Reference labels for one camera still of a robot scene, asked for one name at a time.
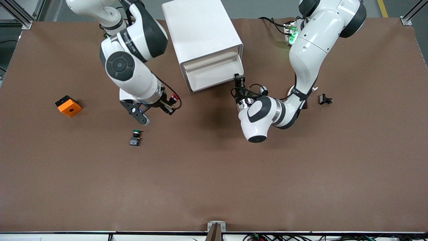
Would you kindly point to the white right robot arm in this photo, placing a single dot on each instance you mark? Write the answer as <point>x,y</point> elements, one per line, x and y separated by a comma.
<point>133,77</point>

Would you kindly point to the white table edge rail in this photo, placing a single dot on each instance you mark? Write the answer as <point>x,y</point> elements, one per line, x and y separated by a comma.
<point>67,237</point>

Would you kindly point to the small brown component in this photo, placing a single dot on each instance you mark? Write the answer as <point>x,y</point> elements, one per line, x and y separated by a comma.
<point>305,105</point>

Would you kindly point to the grey metal mount bracket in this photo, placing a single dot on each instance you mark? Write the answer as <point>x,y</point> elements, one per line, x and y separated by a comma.
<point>216,223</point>

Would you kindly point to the aluminium frame profile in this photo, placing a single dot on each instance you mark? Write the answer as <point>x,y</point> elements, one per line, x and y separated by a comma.
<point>40,8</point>
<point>20,15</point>
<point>409,18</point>

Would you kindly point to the brown table mat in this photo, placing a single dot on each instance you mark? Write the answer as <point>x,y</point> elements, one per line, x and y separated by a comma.
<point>214,167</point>

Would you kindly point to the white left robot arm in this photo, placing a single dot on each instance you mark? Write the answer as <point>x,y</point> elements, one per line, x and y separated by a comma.
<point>311,50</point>

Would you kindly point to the brown beam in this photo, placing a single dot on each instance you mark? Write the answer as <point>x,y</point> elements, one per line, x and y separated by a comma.
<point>214,234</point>

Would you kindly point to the orange box with hole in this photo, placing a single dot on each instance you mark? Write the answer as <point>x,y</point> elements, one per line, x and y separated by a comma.
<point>69,107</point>

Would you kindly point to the small black clip component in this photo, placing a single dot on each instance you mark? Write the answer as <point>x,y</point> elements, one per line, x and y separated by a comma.
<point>323,99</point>

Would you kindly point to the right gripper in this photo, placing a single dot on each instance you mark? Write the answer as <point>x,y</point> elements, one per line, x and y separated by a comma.
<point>163,102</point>

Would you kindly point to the white curved plastic piece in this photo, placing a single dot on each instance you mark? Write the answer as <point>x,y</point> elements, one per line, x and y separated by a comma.
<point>290,91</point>

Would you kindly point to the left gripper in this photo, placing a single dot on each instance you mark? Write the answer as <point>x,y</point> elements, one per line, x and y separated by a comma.
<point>239,94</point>

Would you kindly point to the green push button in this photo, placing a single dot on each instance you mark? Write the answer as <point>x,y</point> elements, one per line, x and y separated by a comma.
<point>135,139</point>

